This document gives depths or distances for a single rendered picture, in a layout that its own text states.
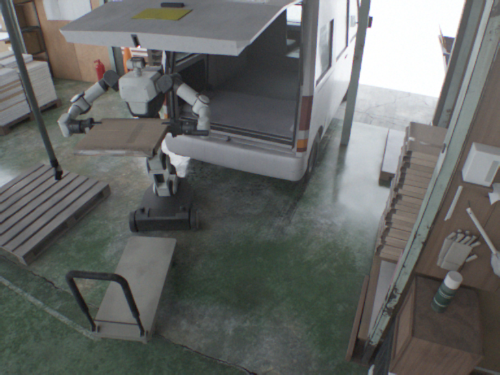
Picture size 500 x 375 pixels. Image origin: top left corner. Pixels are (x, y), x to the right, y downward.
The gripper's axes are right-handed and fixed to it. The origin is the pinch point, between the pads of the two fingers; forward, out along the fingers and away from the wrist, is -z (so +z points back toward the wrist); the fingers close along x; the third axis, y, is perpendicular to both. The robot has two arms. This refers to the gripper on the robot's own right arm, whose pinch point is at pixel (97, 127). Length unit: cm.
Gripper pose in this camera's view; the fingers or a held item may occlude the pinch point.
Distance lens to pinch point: 235.5
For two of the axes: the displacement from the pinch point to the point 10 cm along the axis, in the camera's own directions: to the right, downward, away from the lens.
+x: 0.0, -8.0, -5.9
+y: 0.7, -5.9, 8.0
